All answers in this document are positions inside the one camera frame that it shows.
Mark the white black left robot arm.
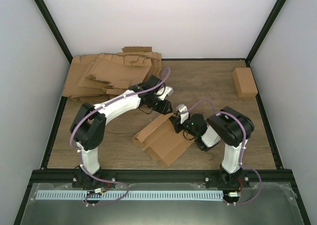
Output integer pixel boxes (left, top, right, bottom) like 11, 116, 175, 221
70, 75, 173, 187

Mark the black left corner frame post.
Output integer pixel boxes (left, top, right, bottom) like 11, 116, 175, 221
34, 0, 73, 63

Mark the folded brown cardboard box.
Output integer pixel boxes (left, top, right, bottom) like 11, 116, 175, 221
232, 67, 258, 98

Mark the black right corner frame post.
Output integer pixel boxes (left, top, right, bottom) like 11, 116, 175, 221
245, 0, 287, 67

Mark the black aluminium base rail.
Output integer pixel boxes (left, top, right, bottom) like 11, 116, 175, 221
29, 169, 296, 189

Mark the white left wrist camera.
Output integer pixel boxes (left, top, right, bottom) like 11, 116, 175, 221
159, 86, 174, 100

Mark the black corner frame post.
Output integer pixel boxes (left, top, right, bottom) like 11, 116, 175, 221
245, 0, 287, 67
34, 0, 73, 63

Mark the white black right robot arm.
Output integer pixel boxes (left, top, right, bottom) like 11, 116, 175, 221
169, 105, 255, 187

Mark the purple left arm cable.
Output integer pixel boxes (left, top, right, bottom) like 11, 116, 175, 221
70, 67, 171, 207

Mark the brown cardboard box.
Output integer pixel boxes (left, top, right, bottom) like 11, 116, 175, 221
132, 113, 193, 167
232, 67, 258, 98

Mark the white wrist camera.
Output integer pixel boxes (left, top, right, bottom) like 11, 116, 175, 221
159, 86, 174, 100
176, 104, 189, 124

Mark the light blue slotted strip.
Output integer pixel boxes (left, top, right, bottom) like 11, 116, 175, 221
35, 190, 223, 201

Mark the clear acrylic front plate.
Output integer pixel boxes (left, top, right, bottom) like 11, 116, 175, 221
20, 183, 304, 225

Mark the stack of flat cardboard blanks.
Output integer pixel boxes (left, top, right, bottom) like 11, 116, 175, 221
62, 47, 162, 100

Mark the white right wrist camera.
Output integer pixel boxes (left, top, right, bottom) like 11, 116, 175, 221
176, 104, 189, 124

